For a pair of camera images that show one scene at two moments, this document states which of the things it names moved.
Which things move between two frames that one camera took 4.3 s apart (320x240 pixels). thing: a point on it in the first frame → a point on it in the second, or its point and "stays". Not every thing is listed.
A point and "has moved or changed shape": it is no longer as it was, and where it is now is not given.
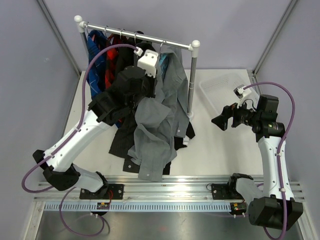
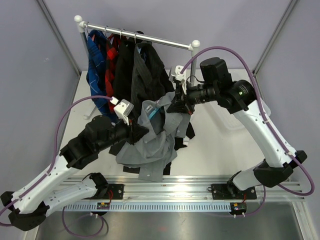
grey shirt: (162, 118) has moved or changed shape
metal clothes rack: (193, 48) stays
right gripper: (229, 111) → (178, 104)
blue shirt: (96, 77) stays
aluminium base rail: (182, 187) stays
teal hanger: (163, 60) → (154, 111)
